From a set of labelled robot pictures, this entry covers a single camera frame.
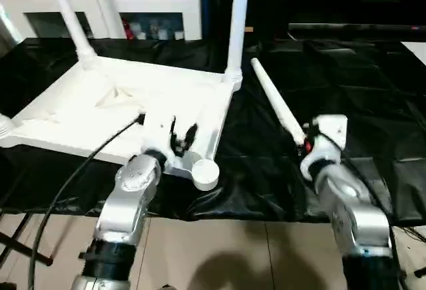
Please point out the white plastic table top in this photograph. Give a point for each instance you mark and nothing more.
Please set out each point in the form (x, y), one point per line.
(100, 104)

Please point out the white plastic table leg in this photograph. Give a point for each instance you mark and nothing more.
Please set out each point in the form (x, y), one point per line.
(237, 24)
(70, 20)
(273, 97)

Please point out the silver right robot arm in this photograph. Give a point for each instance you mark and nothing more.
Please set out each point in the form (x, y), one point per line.
(353, 210)

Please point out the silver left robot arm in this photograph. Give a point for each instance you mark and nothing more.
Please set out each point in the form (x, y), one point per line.
(130, 197)

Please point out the black plastic table mat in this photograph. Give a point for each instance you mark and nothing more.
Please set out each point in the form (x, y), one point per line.
(359, 104)

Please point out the small tan tag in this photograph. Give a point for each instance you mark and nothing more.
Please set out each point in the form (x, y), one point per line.
(250, 30)

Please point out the white flat board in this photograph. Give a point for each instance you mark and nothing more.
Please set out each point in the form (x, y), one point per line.
(416, 50)

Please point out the white glass-door cabinet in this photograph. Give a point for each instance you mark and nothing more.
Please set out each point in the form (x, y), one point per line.
(100, 4)

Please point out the black metal stand leg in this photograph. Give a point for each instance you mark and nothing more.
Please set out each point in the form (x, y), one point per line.
(20, 240)

